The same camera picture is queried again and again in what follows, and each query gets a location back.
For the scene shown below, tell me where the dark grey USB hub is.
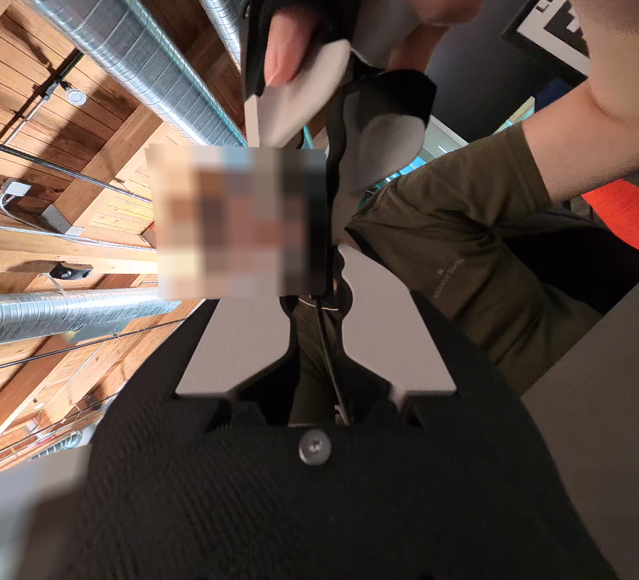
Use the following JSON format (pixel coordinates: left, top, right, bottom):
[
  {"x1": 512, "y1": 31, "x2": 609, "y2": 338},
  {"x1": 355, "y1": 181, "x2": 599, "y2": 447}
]
[{"x1": 314, "y1": 295, "x2": 351, "y2": 426}]

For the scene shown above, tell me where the orange red panel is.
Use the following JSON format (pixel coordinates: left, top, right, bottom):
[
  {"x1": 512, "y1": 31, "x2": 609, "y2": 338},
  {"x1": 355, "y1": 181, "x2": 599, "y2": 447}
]
[{"x1": 580, "y1": 179, "x2": 639, "y2": 252}]

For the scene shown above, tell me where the metal conduit pipe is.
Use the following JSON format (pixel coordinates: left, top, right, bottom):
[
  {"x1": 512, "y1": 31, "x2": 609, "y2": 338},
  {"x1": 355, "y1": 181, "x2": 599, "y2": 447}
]
[{"x1": 0, "y1": 142, "x2": 154, "y2": 205}]

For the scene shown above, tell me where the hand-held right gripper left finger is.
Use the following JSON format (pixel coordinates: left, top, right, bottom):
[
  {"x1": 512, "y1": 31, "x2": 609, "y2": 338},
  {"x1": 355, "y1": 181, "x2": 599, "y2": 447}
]
[{"x1": 175, "y1": 297, "x2": 301, "y2": 425}]

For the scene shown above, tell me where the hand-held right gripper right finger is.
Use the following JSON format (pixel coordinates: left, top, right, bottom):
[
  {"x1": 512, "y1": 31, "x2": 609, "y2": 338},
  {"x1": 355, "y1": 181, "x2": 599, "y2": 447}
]
[{"x1": 337, "y1": 243, "x2": 460, "y2": 423}]

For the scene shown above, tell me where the person's left forearm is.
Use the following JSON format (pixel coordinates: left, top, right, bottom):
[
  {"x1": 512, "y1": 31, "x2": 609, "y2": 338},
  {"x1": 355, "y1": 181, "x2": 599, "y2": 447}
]
[{"x1": 522, "y1": 0, "x2": 639, "y2": 207}]

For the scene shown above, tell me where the black ceiling camera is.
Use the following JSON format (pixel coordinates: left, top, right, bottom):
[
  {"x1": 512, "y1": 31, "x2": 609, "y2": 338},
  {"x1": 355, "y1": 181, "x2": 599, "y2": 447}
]
[{"x1": 49, "y1": 262, "x2": 95, "y2": 282}]

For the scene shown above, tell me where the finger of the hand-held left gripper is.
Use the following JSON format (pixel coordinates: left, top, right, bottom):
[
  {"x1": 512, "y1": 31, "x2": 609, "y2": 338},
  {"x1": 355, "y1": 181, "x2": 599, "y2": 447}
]
[
  {"x1": 339, "y1": 90, "x2": 426, "y2": 197},
  {"x1": 245, "y1": 39, "x2": 351, "y2": 149}
]

